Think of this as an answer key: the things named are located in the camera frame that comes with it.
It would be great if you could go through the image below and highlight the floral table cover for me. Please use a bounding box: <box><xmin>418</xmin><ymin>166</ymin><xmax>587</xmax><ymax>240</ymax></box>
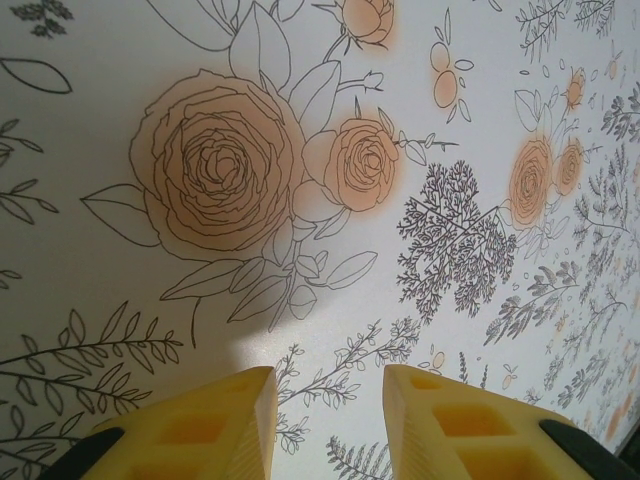
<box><xmin>0</xmin><ymin>0</ymin><xmax>640</xmax><ymax>480</ymax></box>

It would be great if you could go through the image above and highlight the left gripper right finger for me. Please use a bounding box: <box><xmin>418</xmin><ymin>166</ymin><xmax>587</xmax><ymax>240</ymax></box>
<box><xmin>383</xmin><ymin>363</ymin><xmax>640</xmax><ymax>480</ymax></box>

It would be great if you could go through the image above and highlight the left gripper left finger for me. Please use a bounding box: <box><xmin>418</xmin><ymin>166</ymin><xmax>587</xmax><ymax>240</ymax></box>
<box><xmin>38</xmin><ymin>365</ymin><xmax>279</xmax><ymax>480</ymax></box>

